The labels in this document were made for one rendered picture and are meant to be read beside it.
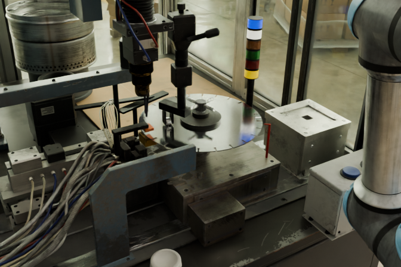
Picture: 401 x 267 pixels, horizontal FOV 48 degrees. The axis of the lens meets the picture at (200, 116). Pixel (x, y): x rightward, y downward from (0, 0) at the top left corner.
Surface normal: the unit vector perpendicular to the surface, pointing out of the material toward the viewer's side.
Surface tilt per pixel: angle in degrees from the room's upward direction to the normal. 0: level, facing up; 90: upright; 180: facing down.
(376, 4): 63
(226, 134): 0
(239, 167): 0
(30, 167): 90
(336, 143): 90
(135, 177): 90
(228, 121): 0
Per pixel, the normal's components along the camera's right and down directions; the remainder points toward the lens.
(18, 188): 0.51, 0.40
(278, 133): -0.86, 0.22
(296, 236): 0.02, -0.89
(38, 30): -0.03, 0.46
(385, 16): -0.93, -0.17
